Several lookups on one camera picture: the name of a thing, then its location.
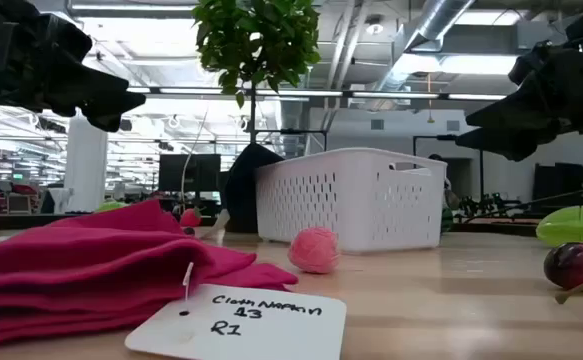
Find black aluminium table frame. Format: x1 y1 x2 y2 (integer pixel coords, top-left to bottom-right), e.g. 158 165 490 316
0 212 547 237

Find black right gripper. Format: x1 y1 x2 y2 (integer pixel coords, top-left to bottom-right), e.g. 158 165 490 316
453 41 583 163

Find pink toy peach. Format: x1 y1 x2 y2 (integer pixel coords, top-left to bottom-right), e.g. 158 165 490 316
287 226 341 275

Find white pillar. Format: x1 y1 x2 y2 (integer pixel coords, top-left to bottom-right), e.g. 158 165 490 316
64 112 109 214

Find white handwritten paper tag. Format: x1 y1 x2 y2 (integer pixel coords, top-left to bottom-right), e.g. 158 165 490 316
124 261 348 360

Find red toy cherry with stem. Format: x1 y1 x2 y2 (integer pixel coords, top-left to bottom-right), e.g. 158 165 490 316
554 276 583 305

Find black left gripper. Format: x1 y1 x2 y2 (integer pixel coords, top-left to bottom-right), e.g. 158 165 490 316
0 13 148 134

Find person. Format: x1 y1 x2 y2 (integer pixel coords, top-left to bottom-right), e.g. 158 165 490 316
426 152 461 211

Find white perforated plastic basket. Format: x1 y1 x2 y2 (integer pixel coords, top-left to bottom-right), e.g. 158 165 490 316
254 147 448 255

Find green plant in black pot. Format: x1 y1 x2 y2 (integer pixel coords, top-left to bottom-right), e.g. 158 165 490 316
192 0 322 232

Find dark red toy cherry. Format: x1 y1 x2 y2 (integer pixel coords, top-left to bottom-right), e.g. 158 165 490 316
543 241 583 291

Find red toy tomato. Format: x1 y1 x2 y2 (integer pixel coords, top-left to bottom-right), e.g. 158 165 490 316
179 206 203 229

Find green ridged toy fruit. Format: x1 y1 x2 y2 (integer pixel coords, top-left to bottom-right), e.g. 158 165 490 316
535 204 583 254

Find navy blue folded cloth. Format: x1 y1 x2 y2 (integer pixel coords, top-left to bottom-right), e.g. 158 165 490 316
223 142 285 235

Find black office monitors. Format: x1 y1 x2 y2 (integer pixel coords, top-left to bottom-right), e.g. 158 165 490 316
159 153 221 194

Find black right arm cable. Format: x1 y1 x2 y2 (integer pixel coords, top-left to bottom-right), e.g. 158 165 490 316
458 177 583 224

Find small blank white tag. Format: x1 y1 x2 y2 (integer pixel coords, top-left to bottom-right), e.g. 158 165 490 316
205 208 231 240

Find silver ventilation duct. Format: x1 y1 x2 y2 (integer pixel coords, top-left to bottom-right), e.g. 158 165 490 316
370 0 477 111

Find black tripod equipment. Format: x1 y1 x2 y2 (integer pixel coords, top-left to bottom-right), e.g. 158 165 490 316
458 192 511 221

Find green striped toy watermelon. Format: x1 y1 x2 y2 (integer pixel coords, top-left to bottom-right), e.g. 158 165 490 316
440 206 455 234

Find red chair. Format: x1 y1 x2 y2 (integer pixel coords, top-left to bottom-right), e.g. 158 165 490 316
0 182 40 214

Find red cloth napkin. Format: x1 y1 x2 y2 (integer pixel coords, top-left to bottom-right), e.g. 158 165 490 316
0 198 300 350

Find light green toy fruit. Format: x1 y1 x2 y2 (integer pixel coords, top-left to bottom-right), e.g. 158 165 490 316
94 199 131 214

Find black cabinet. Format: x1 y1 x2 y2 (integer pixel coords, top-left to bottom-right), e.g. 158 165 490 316
531 162 583 206

